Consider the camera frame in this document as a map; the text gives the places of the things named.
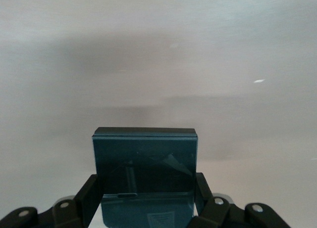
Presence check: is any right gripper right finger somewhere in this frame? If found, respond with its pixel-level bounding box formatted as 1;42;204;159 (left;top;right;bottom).
189;173;291;228

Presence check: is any brown table cover mat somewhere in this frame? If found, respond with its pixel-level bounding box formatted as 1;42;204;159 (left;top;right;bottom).
0;0;317;228

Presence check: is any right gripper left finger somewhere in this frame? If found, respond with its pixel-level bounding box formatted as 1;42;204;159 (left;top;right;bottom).
0;173;104;228

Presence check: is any black phone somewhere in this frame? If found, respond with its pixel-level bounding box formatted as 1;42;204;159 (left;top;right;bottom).
92;127;199;228

